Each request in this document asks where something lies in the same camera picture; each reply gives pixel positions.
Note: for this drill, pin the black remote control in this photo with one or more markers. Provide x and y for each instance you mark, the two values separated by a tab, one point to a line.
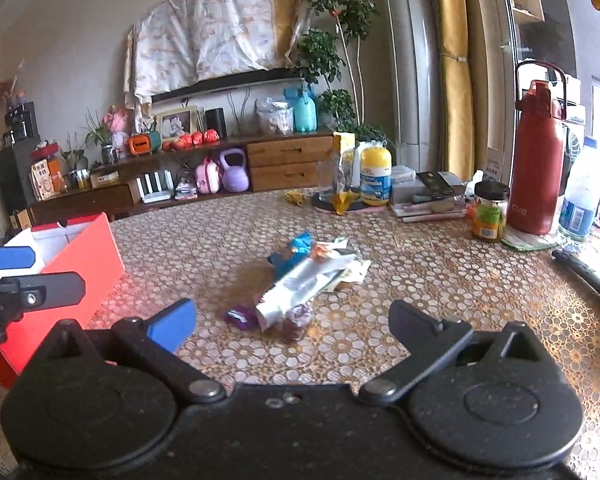
587	272

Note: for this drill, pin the glass jar with black lid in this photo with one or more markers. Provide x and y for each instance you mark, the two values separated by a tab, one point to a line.
490	215

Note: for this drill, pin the purple candy packet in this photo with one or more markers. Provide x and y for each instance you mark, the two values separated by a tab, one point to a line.
240	316

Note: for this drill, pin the clear drinking glass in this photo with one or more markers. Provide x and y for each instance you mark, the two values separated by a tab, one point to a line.
326	180

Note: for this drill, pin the small book stack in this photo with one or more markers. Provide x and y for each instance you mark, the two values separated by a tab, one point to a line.
185	189

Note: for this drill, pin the white wrapper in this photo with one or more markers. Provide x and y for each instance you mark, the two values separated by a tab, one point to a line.
358	270

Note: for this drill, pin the black coffee machine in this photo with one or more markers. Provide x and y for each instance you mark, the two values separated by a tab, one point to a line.
20	122

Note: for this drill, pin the red apple ornament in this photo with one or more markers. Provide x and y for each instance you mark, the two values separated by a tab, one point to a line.
211	135
182	141
197	138
168	146

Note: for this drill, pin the white card stand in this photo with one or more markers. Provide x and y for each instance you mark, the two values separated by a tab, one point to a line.
494	165

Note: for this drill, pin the yellow curtain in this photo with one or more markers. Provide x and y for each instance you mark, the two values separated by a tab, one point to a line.
455	110

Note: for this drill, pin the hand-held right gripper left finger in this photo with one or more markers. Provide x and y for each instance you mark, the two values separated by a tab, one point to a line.
172	325

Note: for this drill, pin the black tall cabinet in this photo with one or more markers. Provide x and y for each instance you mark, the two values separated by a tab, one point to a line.
15	190

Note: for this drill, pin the orange white snack box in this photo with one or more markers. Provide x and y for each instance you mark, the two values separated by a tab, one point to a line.
47	180

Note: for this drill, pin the pink flower bouquet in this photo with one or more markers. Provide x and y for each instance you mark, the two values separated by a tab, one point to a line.
117	125

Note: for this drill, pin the small cardboard box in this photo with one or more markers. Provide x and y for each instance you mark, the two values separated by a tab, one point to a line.
105	179

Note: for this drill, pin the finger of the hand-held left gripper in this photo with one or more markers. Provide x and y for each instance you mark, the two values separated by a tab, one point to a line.
60	287
7	258

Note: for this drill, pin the pink magazine stack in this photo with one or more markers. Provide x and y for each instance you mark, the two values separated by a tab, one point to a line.
430	210

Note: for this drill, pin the white orange snack packet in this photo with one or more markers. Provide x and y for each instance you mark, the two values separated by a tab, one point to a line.
327	249

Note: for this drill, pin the black cylinder speaker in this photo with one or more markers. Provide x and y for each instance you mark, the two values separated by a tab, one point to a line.
215	122

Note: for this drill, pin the white washing machine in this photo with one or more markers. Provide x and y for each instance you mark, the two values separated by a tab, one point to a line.
575	135

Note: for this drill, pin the black round coaster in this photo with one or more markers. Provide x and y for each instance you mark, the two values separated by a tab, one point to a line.
320	204

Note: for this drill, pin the small dark red packet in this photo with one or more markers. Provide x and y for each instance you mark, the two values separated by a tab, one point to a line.
297	324

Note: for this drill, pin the blue snack packet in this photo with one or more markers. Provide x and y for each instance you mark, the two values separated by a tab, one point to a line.
287	257

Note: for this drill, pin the orange green radio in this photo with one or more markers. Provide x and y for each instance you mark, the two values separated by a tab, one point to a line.
142	144

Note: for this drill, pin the black flat box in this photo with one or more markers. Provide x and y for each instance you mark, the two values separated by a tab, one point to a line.
435	184

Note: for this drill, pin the white router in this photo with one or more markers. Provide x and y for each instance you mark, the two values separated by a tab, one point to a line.
155	189

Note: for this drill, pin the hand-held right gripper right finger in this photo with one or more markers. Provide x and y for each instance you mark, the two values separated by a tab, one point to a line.
412	327

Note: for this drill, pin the red cardboard box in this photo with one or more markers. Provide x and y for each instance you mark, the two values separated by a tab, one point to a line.
80	260

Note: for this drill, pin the purple kettlebell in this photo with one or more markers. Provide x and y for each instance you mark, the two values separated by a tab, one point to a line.
235	177

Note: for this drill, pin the green coaster mat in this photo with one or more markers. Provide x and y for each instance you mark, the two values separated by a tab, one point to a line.
525	242

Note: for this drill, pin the clear plastic water bottle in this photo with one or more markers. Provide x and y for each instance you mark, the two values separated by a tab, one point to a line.
577	205

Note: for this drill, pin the wooden television cabinet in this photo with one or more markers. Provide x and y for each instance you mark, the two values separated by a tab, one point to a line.
290	150

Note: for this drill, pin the yellow standing pouch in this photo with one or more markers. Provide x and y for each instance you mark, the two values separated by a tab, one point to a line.
344	155

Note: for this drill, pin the black television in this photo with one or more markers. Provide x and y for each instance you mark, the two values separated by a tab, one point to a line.
230	82

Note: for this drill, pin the pink toy bag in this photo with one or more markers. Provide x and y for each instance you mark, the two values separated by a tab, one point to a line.
207	180

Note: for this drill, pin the yellow white supplement bottle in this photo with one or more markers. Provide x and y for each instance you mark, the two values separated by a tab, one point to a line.
375	175

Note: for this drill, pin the teal bottle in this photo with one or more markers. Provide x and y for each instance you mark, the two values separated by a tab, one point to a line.
304	112

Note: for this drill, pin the white standing air conditioner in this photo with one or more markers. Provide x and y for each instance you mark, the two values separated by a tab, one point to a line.
410	60

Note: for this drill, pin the small yellow wrapper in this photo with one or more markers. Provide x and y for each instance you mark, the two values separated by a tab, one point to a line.
295	198

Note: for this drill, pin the clear plastic bag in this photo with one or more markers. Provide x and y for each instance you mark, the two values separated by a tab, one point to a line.
275	119

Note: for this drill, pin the framed photo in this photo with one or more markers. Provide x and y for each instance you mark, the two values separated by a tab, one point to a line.
177	124

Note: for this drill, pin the small potted plant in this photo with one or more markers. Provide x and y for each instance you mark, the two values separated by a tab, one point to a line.
99	132

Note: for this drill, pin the gold patterned tablecloth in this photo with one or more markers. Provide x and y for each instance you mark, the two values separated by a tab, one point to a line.
430	285

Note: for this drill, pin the red thermos bottle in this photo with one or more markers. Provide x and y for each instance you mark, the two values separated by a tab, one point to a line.
535	170

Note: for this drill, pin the floral cloth cover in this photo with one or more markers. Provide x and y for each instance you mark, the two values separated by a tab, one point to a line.
215	25

